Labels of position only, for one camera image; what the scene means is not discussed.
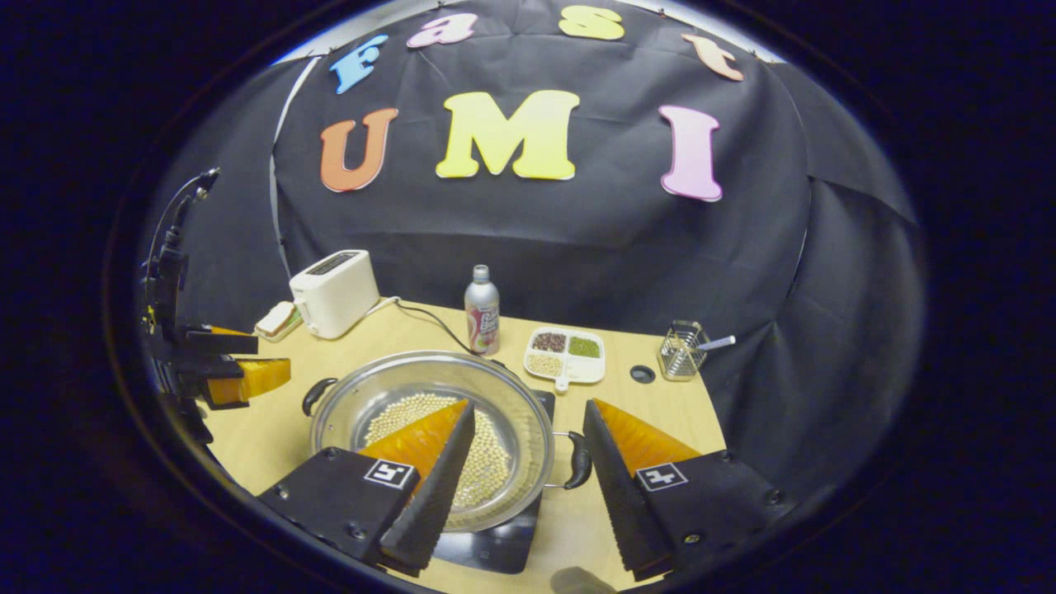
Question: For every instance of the silver printed drink bottle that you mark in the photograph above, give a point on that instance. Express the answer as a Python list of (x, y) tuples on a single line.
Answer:
[(482, 318)]

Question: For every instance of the white divided bean tray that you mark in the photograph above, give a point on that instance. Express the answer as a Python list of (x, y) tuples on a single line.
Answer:
[(569, 367)]

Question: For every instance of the black backdrop cloth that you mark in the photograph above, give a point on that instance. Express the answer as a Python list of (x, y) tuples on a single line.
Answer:
[(577, 247)]

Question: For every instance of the black induction cooktop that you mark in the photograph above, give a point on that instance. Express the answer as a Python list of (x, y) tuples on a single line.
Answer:
[(495, 549)]

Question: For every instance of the sandwich with lettuce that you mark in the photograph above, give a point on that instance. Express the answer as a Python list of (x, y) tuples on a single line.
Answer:
[(280, 316)]

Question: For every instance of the heap of yellow soybeans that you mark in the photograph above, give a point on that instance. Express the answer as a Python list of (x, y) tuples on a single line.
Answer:
[(495, 462)]

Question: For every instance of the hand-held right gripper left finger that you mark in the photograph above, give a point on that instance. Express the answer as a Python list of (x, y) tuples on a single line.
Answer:
[(346, 503)]

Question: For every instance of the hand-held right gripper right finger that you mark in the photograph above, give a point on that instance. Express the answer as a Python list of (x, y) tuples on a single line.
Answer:
[(718, 503)]

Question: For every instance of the white toaster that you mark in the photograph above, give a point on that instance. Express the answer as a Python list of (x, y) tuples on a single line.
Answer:
[(334, 293)]

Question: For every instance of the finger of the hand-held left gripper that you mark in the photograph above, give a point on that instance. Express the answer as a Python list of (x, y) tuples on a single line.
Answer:
[(223, 342), (260, 378)]

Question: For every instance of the black table grommet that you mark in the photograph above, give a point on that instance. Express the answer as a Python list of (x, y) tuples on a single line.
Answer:
[(642, 374)]

